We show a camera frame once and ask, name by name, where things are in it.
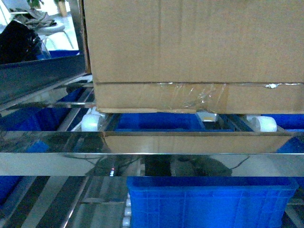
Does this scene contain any blue bin lower shelf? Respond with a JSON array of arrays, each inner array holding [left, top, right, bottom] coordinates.
[[127, 177, 298, 228]]

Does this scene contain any white chair with clothes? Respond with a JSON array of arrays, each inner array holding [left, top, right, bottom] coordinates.
[[9, 8, 74, 48]]

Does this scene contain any large cardboard box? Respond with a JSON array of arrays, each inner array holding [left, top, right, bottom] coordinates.
[[81, 0, 304, 114]]

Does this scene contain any white roller wheel right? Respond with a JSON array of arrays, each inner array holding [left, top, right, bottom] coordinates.
[[250, 116, 277, 132]]

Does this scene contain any stainless steel shelf rail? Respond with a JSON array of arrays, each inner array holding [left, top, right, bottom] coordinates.
[[0, 131, 304, 177]]

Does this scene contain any white roller wheel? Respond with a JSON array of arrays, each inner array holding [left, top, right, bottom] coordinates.
[[250, 116, 277, 132], [81, 114, 105, 132]]

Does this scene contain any blue plastic bin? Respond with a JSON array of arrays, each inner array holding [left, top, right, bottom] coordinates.
[[114, 113, 234, 132]]

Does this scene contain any white roller wheel left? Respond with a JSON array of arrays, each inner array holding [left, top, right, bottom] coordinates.
[[81, 114, 105, 132]]

